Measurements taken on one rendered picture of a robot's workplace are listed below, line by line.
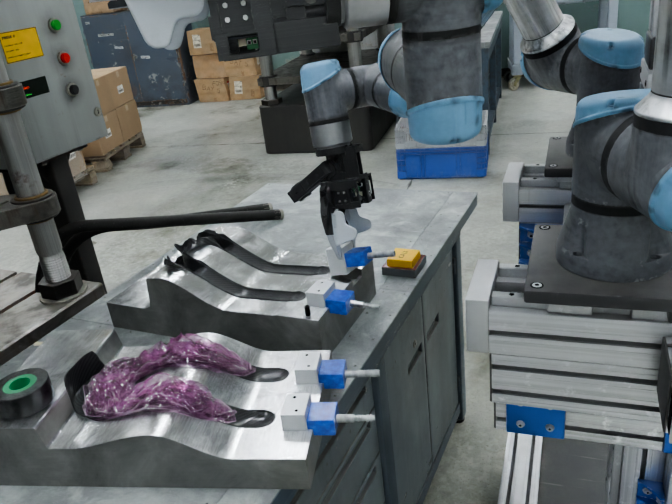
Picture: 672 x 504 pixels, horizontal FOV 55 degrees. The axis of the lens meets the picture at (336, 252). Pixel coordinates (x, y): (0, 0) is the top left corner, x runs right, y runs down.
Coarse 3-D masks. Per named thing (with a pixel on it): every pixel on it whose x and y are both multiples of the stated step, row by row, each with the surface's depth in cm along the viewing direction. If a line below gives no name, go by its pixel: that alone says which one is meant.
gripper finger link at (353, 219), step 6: (342, 210) 126; (348, 210) 126; (354, 210) 126; (348, 216) 127; (354, 216) 126; (360, 216) 126; (348, 222) 127; (354, 222) 127; (360, 222) 127; (366, 222) 126; (360, 228) 127; (366, 228) 127; (354, 240) 129; (354, 246) 129
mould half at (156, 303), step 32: (192, 256) 132; (224, 256) 134; (288, 256) 140; (320, 256) 137; (128, 288) 139; (160, 288) 126; (192, 288) 124; (288, 288) 125; (352, 288) 125; (128, 320) 134; (160, 320) 130; (192, 320) 126; (224, 320) 122; (256, 320) 119; (288, 320) 115; (320, 320) 113; (352, 320) 126
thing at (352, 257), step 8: (328, 248) 126; (344, 248) 125; (352, 248) 127; (360, 248) 126; (368, 248) 125; (328, 256) 125; (336, 256) 125; (344, 256) 124; (352, 256) 123; (360, 256) 123; (368, 256) 124; (376, 256) 123; (384, 256) 122; (392, 256) 122; (336, 264) 125; (344, 264) 124; (352, 264) 124; (360, 264) 123; (336, 272) 126; (344, 272) 125
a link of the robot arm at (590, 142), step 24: (600, 96) 81; (624, 96) 78; (576, 120) 82; (600, 120) 78; (624, 120) 76; (576, 144) 83; (600, 144) 78; (576, 168) 84; (600, 168) 78; (576, 192) 85; (600, 192) 81
